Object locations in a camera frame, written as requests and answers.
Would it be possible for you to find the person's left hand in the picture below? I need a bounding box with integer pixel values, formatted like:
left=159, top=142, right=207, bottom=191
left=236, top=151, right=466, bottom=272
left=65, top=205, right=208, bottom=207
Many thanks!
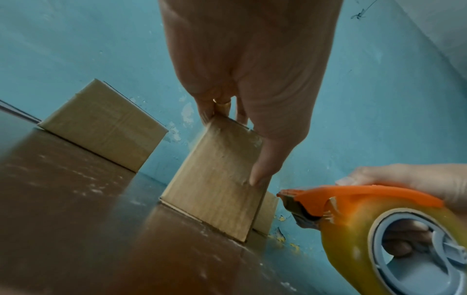
left=157, top=0, right=345, bottom=188

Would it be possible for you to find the person's right hand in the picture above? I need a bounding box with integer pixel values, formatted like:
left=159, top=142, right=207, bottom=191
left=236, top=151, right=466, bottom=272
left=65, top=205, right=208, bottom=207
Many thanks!
left=334, top=163, right=467, bottom=257

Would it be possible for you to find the orange tape dispenser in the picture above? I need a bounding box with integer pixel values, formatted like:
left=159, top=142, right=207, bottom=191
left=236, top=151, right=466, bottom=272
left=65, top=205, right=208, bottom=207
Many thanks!
left=276, top=184, right=467, bottom=295

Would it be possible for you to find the yellowish clear tape roll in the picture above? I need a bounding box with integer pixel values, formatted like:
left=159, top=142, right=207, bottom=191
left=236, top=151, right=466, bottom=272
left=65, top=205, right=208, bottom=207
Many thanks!
left=319, top=198, right=467, bottom=295

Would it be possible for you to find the large brown cardboard box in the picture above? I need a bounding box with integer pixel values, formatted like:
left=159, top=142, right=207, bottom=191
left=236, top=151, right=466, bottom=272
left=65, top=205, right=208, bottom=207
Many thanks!
left=159, top=113, right=270, bottom=243

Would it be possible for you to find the small brown cardboard box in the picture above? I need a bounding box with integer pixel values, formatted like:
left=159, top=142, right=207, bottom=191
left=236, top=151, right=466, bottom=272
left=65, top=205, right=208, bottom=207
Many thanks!
left=251, top=191, right=280, bottom=236

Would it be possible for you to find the cardboard box with dark edge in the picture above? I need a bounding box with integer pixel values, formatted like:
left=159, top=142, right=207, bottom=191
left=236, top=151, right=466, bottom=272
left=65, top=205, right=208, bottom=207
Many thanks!
left=37, top=78, right=170, bottom=174

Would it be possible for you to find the dark brown wooden table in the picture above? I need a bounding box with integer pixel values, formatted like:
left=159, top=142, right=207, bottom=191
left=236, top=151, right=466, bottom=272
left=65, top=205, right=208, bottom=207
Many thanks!
left=0, top=110, right=296, bottom=295

